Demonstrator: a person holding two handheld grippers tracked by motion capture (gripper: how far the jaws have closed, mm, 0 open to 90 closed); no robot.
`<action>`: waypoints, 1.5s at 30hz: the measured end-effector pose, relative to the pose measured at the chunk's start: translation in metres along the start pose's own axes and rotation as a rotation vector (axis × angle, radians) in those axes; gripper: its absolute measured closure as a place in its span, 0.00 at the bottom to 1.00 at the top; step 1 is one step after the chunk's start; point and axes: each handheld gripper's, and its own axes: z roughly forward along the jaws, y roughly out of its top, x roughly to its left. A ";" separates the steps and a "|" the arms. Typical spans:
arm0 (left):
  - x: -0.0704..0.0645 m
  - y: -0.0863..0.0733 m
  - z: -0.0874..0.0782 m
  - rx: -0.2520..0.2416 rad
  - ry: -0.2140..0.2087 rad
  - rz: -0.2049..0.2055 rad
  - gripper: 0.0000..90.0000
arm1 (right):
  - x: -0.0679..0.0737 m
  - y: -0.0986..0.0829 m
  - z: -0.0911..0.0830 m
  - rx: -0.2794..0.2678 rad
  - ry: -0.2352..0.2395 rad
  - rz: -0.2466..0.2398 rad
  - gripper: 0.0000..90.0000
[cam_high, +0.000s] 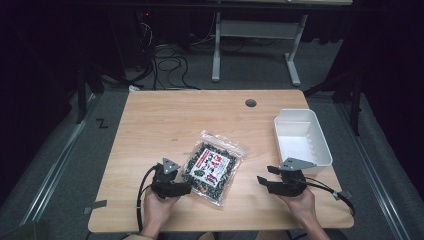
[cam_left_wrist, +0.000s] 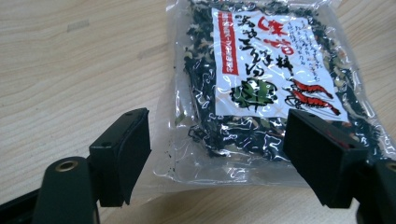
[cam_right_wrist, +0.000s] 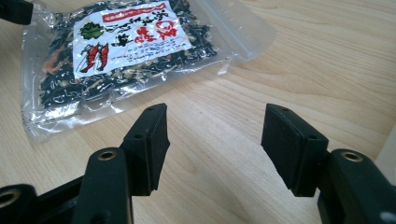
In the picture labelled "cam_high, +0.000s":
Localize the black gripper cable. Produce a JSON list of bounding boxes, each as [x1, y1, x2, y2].
[[293, 175, 356, 217], [135, 164, 159, 233]]

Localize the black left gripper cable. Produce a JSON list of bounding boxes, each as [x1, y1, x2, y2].
[[135, 164, 159, 233]]

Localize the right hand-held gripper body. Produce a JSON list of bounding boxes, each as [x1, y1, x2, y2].
[[267, 157, 317, 198]]

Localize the white plastic bin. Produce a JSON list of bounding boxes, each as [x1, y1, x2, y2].
[[273, 108, 334, 176]]

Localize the grey metal floor rail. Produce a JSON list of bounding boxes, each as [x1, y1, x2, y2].
[[333, 99, 413, 240], [19, 92, 103, 228]]

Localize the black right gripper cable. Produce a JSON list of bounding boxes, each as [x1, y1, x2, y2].
[[293, 175, 356, 217]]

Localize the white metal desk frame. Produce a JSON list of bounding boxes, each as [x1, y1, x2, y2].
[[211, 11, 310, 88]]

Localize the grey tape strip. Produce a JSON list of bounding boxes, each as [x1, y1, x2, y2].
[[82, 199, 108, 215]]

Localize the light wooden table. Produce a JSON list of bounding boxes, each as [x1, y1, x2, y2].
[[87, 88, 355, 234]]

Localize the clear snack bag with label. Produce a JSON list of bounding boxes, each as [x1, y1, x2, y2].
[[181, 129, 248, 209]]

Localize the black metal stand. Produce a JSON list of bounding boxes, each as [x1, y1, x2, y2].
[[302, 71, 364, 137], [75, 61, 106, 125]]

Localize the person's right hand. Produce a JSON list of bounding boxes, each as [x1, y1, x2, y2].
[[277, 187, 318, 228]]

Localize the black floor cables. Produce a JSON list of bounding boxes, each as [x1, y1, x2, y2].
[[133, 19, 218, 92]]

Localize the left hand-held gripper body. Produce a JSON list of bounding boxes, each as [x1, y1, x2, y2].
[[151, 157, 184, 200]]

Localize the person's left hand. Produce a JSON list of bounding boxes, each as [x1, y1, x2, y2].
[[141, 187, 181, 235]]

